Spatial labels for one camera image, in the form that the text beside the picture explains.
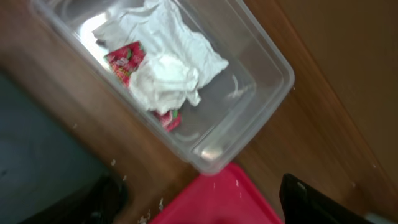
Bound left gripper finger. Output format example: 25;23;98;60
279;174;371;224

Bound white napkin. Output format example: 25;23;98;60
93;0;229;114

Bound red snack wrapper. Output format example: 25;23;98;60
104;41;182;132

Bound red serving tray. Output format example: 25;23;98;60
151;163;282;224

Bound clear plastic bin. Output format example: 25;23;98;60
32;1;295;175

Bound black tray bin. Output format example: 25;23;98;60
1;74;126;223

